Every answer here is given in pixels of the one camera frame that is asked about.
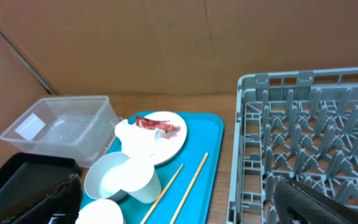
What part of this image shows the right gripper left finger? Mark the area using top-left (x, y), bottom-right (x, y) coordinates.
top-left (1, 173), bottom-right (83, 224)

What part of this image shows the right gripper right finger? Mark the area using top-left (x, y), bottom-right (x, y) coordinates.
top-left (273, 175), bottom-right (358, 224)

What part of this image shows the pink bowl with rice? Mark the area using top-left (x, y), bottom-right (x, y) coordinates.
top-left (75, 199), bottom-right (126, 224)

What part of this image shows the grey-white bowl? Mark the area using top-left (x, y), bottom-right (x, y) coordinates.
top-left (84, 152), bottom-right (129, 202)

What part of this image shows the white paper cup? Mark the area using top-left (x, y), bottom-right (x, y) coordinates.
top-left (118, 157), bottom-right (162, 203)

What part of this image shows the white napkin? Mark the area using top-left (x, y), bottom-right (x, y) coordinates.
top-left (114, 119), bottom-right (169, 158)

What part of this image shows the red snack wrapper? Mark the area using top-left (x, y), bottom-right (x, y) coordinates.
top-left (135, 116), bottom-right (181, 132)

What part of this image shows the grey dishwasher rack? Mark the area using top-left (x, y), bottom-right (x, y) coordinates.
top-left (227, 67), bottom-right (358, 223)

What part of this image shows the black plastic tray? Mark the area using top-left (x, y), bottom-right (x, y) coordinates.
top-left (0, 152), bottom-right (82, 212)

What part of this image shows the clear plastic bin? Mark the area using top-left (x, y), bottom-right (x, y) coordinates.
top-left (0, 95), bottom-right (119, 168)

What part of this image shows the left wooden chopstick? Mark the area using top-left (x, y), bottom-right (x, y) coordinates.
top-left (140, 164), bottom-right (184, 224)

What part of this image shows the wooden chopstick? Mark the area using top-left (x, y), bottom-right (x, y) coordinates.
top-left (170, 152), bottom-right (209, 224)
top-left (140, 164), bottom-right (184, 224)

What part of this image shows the right wooden chopstick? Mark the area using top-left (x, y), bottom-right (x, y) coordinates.
top-left (170, 152), bottom-right (209, 224)

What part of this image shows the white round plate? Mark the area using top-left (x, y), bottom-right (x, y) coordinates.
top-left (128, 111), bottom-right (188, 166)

